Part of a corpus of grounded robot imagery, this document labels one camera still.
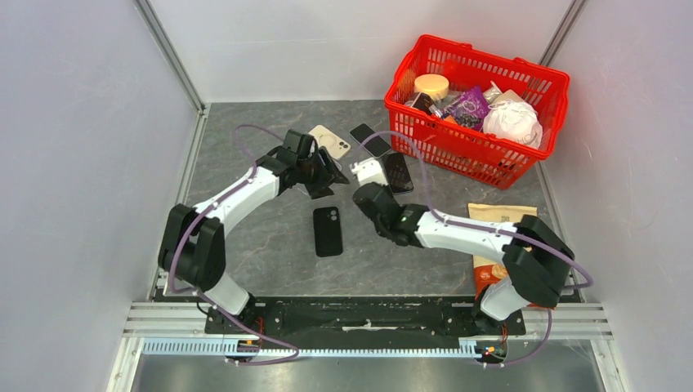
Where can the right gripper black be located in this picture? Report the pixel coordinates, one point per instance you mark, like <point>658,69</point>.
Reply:
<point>386,189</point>

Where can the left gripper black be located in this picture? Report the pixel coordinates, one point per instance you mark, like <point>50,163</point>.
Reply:
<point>328,176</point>

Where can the black smartphone purple edge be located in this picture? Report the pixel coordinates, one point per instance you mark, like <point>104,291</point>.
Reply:
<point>397,173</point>

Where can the black phone case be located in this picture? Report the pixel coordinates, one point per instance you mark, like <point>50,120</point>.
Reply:
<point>327,232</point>

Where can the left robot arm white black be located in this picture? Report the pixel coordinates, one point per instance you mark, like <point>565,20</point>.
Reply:
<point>193,247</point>

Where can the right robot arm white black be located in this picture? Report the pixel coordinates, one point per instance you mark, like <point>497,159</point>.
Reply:
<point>537,261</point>

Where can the beige phone case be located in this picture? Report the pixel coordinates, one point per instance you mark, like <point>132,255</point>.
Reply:
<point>335,145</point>

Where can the black smartphone near basket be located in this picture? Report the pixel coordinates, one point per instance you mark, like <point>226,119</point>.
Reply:
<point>374,144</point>

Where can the red plastic shopping basket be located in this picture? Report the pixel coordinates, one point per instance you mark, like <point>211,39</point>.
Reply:
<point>486,158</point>

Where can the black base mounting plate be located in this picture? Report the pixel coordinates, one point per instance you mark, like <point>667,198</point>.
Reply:
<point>371,322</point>

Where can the purple snack packet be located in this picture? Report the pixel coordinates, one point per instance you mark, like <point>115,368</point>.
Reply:
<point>469,109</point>

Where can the yellow lid jar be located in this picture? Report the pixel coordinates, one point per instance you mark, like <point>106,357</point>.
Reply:
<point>434,85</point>

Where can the white plastic bag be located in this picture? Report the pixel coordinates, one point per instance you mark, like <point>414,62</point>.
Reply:
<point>514,121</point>

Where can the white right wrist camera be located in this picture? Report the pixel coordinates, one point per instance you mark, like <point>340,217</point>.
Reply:
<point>368,171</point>

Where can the aluminium frame rail front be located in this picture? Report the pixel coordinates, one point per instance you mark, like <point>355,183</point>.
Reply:
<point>177,328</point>

